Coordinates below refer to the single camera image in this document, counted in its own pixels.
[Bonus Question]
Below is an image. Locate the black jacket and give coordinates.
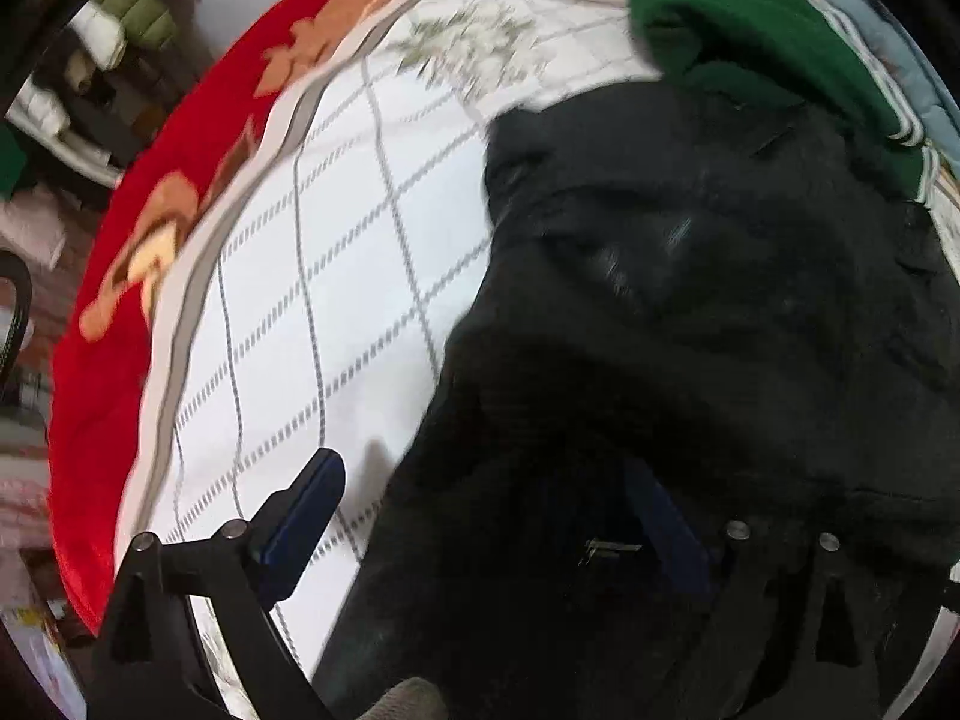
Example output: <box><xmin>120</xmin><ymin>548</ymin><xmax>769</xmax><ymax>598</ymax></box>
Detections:
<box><xmin>314</xmin><ymin>83</ymin><xmax>958</xmax><ymax>718</ymax></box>

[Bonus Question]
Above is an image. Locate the shelf with folded clothes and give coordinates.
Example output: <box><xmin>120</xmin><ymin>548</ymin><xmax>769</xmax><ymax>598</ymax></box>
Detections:
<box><xmin>2</xmin><ymin>0</ymin><xmax>199</xmax><ymax>192</ymax></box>

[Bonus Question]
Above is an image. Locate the white quilted bed sheet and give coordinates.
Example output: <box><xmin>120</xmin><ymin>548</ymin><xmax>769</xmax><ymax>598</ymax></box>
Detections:
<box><xmin>117</xmin><ymin>0</ymin><xmax>958</xmax><ymax>718</ymax></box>

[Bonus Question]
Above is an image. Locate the red floral blanket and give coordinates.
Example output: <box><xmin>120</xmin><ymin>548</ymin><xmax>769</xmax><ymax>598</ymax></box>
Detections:
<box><xmin>47</xmin><ymin>0</ymin><xmax>387</xmax><ymax>632</ymax></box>

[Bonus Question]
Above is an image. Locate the light blue garment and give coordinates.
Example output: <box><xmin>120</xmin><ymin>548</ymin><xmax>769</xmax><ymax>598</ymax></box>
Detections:
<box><xmin>827</xmin><ymin>0</ymin><xmax>958</xmax><ymax>161</ymax></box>

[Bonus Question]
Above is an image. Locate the green striped garment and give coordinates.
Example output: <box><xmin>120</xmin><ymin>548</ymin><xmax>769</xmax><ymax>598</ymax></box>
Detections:
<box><xmin>628</xmin><ymin>0</ymin><xmax>940</xmax><ymax>203</ymax></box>

